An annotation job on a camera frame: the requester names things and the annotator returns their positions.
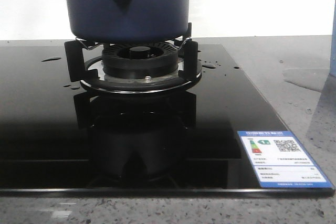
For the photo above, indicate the blue white energy label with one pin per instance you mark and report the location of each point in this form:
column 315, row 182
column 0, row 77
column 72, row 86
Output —
column 280, row 161

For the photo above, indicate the black gas burner head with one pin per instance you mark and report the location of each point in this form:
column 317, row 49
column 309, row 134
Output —
column 132, row 61

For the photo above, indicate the black pot support grate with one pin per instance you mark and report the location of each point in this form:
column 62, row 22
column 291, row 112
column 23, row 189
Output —
column 91, row 76

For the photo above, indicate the blue cooking pot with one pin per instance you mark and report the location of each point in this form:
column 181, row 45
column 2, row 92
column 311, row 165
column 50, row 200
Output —
column 119, row 21

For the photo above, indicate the black glass stove top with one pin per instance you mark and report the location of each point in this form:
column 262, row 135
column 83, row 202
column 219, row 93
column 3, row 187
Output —
column 59, row 140

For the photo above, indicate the light blue cup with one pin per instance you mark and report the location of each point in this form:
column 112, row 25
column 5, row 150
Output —
column 333, row 46

